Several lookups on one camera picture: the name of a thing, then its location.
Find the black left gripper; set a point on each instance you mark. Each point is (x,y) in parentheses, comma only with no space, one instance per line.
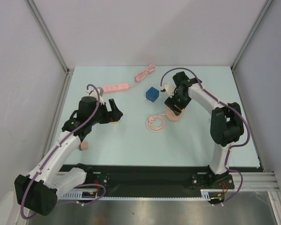
(113,116)

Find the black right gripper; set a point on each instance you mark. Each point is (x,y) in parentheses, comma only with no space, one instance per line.
(175,104)

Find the pink round power strip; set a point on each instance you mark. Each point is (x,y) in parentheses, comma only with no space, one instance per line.
(156,123)

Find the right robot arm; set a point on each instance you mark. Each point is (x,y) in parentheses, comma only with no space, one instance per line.
(226,126)

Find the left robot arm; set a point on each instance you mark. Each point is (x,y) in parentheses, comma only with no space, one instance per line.
(38,191)

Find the blue cube socket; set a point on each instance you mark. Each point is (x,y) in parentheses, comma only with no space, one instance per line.
(152,94)

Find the pink cube adapter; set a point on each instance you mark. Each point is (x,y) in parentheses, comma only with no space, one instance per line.
(83,145)

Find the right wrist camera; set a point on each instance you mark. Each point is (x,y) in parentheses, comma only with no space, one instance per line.
(169,88)

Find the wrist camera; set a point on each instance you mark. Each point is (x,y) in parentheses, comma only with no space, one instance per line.
(169,88)
(95,92)

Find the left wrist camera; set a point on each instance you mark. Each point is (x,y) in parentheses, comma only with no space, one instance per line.
(95,92)

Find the white cable duct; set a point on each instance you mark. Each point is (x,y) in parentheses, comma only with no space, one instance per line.
(80,195)

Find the aluminium frame rail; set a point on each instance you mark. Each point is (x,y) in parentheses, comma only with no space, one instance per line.
(253,182)

